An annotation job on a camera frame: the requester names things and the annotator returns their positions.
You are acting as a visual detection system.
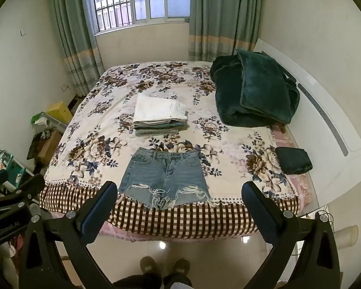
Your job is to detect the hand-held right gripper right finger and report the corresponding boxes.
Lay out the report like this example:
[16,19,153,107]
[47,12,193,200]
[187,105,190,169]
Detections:
[241,181,341,289]

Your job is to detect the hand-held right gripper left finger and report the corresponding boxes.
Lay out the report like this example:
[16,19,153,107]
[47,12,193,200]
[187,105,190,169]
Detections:
[18,181,119,289]

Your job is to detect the ripped denim shorts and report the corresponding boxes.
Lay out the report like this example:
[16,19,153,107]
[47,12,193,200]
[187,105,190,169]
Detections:
[117,147,213,210]

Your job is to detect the grey folded pants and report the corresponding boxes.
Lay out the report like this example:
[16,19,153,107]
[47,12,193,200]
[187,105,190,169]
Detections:
[135,126,181,138]

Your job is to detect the white folded pants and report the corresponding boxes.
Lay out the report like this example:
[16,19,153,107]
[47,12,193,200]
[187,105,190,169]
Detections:
[134,93,189,125]

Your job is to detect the brown cardboard box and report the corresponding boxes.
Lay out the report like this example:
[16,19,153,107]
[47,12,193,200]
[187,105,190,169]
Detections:
[36,130,63,167]

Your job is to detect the small dark folded cloth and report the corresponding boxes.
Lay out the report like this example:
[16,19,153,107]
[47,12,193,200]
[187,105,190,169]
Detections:
[275,146,314,175]

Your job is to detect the person's left slipper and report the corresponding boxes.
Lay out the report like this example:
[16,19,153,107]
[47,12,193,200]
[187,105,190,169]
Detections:
[139,256,159,278]

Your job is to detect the person's slipper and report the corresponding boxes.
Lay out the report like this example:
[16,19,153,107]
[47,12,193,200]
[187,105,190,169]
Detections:
[139,256,159,278]
[171,257,191,278]

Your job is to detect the white paper cup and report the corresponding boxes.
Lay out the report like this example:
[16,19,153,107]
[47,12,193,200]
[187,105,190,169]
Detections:
[333,224,359,249]

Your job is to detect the yellow box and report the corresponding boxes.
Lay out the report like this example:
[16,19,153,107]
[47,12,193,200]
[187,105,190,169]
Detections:
[46,101,74,125]

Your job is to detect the brown checkered bed sheet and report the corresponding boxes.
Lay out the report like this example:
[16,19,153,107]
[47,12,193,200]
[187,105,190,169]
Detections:
[38,184,302,239]

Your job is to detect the floral bedspread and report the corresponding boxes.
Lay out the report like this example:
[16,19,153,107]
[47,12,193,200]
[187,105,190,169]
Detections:
[44,61,299,209]

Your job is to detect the person's right slipper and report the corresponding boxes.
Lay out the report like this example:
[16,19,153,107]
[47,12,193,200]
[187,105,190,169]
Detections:
[171,257,191,278]

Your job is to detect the white bed headboard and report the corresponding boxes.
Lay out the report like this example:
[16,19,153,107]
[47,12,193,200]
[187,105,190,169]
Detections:
[254,38,361,215]

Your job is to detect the dark green plush blanket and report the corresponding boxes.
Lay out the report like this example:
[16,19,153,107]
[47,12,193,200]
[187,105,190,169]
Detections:
[210,49,301,128]

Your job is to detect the green striped curtain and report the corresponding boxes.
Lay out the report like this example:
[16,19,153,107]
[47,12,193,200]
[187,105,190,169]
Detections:
[188,0,264,63]
[46,0,106,97]

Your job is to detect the barred window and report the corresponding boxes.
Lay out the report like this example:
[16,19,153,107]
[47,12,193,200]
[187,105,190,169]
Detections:
[92,0,192,34]

